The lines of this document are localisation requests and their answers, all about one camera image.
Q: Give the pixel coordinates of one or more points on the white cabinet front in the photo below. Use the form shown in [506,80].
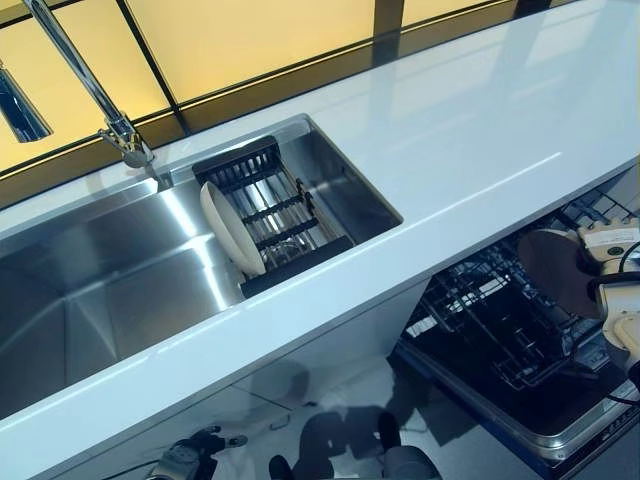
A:
[150,400]

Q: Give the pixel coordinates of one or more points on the stainless steel kitchen sink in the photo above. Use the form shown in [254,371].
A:
[125,250]

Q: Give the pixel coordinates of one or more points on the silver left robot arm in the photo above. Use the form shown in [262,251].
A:
[172,470]

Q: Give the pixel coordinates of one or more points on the dark right robot hand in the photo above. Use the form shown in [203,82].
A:
[602,240]

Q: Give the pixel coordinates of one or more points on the black right robot foot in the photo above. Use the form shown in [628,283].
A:
[389,430]

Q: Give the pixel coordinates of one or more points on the white right robot leg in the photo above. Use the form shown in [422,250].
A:
[410,462]

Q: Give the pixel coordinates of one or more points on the yellow window with dark frame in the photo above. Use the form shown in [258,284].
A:
[225,40]

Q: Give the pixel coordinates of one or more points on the open dishwasher door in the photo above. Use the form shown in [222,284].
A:
[475,385]

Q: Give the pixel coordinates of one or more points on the black sink drying rack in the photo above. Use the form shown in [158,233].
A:
[235,152]

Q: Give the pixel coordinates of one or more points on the chrome gooseneck kitchen faucet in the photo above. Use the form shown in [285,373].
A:
[85,75]

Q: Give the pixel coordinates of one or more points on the beige round plate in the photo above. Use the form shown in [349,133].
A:
[232,235]
[555,275]

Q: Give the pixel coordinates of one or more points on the dark left robot hand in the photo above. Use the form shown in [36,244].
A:
[200,447]

